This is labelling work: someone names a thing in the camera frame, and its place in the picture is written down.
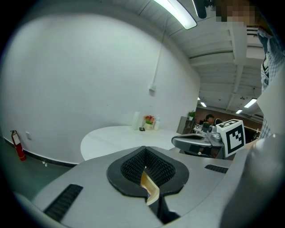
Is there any grey shelf unit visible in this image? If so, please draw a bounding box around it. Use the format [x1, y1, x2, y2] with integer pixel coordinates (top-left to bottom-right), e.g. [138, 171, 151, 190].
[176, 116, 197, 135]

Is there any long ceiling lamp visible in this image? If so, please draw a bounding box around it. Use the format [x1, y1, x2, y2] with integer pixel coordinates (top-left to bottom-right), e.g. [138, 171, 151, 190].
[153, 0, 198, 30]

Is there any person's right forearm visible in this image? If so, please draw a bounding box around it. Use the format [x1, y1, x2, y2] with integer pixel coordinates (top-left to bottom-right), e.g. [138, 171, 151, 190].
[244, 139, 257, 151]

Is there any black head-mounted camera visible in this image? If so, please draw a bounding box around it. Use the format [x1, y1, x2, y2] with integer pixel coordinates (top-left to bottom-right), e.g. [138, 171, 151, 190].
[192, 0, 216, 19]

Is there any white wall conduit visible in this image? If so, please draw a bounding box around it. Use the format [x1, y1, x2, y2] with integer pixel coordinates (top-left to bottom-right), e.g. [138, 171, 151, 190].
[153, 17, 168, 86]

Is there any ceiling air vent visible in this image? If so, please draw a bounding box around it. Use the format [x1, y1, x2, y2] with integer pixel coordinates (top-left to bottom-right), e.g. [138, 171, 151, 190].
[245, 26, 260, 37]

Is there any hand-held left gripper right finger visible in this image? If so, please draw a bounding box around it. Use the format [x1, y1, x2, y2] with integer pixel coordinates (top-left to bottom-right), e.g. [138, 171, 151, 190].
[146, 146, 233, 224]

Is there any person's head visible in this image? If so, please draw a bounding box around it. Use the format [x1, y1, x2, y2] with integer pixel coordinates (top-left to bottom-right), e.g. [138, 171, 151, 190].
[215, 0, 261, 29]

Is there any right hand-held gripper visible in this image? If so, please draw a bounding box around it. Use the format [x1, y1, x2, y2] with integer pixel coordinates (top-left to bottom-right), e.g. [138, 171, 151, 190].
[171, 119, 245, 159]

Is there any tall white container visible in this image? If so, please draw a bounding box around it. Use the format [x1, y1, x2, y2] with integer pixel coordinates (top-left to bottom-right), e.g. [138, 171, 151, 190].
[132, 111, 141, 131]

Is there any cluttered white workbench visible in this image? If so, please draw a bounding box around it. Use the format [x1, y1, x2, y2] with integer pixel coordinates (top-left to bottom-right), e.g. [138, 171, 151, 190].
[193, 123, 210, 134]

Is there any person's plaid shirt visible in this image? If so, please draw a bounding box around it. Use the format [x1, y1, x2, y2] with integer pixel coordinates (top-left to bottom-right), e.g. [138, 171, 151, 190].
[256, 26, 285, 139]

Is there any white junction box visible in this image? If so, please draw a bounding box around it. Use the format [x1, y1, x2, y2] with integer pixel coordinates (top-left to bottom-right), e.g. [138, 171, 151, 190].
[148, 82, 157, 97]

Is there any wooden drawer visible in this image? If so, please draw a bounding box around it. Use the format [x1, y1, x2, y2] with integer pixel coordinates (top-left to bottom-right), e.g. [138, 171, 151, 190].
[140, 166, 161, 206]

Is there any potted flower bouquet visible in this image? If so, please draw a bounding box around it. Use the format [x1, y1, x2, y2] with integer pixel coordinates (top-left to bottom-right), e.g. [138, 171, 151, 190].
[143, 114, 156, 131]

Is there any white curved desk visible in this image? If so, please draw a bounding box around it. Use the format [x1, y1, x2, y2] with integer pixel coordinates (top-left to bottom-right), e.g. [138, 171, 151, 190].
[80, 125, 187, 162]

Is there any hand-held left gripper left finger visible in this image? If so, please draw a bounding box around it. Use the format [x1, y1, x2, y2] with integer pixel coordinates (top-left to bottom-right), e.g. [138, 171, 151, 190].
[14, 146, 164, 228]

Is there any white pump bottle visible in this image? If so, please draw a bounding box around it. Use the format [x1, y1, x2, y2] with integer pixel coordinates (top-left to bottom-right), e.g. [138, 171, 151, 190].
[153, 114, 162, 131]

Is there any red fire extinguisher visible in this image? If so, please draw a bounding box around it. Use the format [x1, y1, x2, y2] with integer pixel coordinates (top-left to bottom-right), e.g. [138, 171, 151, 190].
[10, 130, 27, 162]

